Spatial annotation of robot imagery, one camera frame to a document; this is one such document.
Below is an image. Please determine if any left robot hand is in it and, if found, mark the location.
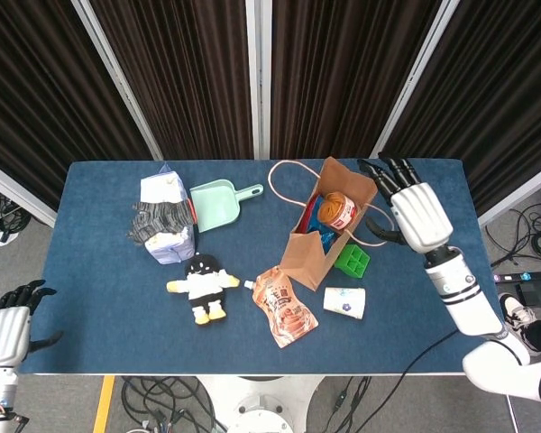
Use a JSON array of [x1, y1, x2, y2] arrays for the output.
[[0, 279, 65, 366]]

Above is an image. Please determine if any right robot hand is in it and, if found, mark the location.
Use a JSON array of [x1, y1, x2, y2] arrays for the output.
[[357, 152, 454, 253]]

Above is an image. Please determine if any green plastic grid block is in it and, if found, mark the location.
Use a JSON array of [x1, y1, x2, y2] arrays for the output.
[[334, 243, 371, 279]]

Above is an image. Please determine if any clear tub of rubber bands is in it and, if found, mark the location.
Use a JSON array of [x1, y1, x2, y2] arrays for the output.
[[316, 191, 358, 232]]

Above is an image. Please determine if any blue snack packet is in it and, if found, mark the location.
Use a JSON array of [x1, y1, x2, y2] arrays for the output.
[[297, 193, 339, 253]]

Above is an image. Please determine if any white flower print paper cup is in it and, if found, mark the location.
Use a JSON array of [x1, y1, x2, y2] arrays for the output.
[[323, 286, 367, 320]]

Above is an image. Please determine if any brown paper bag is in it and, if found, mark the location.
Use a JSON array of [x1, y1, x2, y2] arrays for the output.
[[268, 156, 393, 290]]

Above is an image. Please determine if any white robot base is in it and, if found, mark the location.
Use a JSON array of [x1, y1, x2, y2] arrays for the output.
[[193, 374, 328, 433]]

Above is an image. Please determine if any blue felt table cover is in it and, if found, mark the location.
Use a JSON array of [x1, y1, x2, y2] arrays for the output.
[[17, 158, 518, 375]]

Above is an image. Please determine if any yellow floor tape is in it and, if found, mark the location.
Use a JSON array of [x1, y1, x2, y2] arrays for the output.
[[92, 375, 116, 433]]

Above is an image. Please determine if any white and black sneaker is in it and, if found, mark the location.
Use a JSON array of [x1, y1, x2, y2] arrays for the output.
[[498, 292, 538, 354]]

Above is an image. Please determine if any black foot pedal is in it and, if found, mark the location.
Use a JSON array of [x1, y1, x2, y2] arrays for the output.
[[513, 281, 541, 309]]

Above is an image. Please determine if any dark pleated curtain panel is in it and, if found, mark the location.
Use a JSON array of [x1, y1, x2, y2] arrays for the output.
[[0, 0, 154, 211], [270, 0, 444, 160], [382, 0, 541, 216], [89, 0, 254, 160]]

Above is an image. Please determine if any orange peanut butter pouch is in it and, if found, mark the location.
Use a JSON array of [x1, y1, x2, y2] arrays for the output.
[[244, 265, 319, 349]]

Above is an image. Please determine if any grey striped knit glove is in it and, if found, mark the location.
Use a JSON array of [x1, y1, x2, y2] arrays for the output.
[[125, 199, 197, 246]]

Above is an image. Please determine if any black and white plush doll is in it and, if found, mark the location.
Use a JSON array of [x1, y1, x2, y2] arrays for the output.
[[165, 253, 241, 327]]

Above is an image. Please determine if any mint green plastic scoop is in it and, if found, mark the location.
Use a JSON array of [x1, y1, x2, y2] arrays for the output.
[[188, 179, 265, 234]]

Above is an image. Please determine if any pale lilac tissue pack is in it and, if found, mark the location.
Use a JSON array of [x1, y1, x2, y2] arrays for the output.
[[139, 162, 196, 266]]

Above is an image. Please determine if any white partition frame rail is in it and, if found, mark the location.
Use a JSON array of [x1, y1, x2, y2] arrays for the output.
[[0, 155, 58, 228], [477, 170, 541, 228]]

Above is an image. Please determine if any black floor cable tangle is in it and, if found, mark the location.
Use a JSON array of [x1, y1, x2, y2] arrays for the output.
[[119, 376, 229, 433], [0, 180, 32, 235], [484, 180, 541, 268]]

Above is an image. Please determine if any white partition frame post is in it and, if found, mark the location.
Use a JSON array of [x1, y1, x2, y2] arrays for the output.
[[70, 0, 164, 161], [370, 0, 461, 159], [245, 0, 272, 160]]

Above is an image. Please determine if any long black arm cable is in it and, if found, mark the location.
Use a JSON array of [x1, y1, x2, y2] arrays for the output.
[[342, 328, 461, 433]]

